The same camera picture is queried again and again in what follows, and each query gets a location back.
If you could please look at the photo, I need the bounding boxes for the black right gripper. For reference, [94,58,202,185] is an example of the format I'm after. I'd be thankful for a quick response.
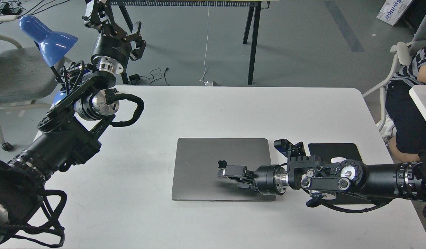
[217,165,289,195]

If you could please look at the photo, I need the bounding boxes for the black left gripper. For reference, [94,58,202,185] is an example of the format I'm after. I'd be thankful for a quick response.
[91,21,147,74]

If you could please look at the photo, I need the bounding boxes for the grey laptop notebook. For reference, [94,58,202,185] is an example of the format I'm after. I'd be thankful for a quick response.
[172,138,275,201]

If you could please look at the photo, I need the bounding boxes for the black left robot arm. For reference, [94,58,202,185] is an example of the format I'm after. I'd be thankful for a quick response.
[0,21,146,248]

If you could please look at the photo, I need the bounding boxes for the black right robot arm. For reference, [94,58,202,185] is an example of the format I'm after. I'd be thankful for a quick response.
[217,139,426,218]

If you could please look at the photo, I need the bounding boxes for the blue desk lamp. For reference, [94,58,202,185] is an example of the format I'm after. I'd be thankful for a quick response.
[19,15,79,104]

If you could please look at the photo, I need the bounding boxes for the black mouse pad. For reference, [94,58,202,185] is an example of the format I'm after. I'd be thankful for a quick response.
[308,143,371,205]

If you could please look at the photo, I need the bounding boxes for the white computer mouse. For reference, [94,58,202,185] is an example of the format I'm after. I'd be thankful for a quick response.
[330,157,346,163]

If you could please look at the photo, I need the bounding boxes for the grey office chair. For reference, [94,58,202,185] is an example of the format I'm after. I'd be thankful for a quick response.
[0,35,66,151]

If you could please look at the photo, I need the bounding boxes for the black leg background table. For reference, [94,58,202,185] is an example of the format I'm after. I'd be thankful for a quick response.
[110,0,262,85]

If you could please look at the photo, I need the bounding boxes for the seated person striped shirt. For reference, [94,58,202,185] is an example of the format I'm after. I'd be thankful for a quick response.
[385,46,426,162]

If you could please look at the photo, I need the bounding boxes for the white side table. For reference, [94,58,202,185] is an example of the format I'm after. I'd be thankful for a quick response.
[409,85,426,121]

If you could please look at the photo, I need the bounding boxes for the cardboard box with print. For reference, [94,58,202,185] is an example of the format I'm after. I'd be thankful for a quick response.
[376,0,414,26]

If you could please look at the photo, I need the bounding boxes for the white chair right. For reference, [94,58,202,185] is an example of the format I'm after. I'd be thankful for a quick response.
[362,15,426,132]

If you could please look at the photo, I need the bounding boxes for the black power adapter with cable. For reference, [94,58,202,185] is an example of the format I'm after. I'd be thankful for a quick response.
[128,67,170,86]

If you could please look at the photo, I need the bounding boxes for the white hanging cable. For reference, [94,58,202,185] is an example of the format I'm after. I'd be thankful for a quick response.
[199,6,221,87]

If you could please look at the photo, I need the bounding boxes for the black cables on floor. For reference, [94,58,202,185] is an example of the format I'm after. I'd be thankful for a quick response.
[0,0,71,31]

